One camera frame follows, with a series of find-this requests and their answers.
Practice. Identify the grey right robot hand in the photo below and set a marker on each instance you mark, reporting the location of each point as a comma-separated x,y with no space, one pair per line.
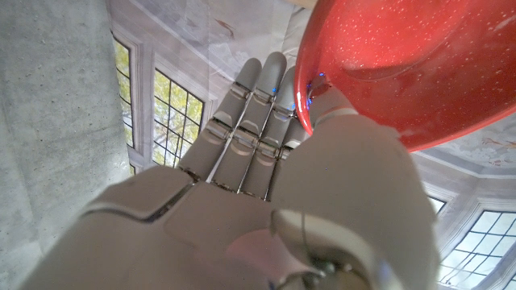
225,225

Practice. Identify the red bowl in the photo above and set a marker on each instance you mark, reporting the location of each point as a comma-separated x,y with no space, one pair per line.
403,68

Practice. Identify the printed window backdrop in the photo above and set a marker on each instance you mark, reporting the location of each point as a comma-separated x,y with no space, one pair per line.
177,108

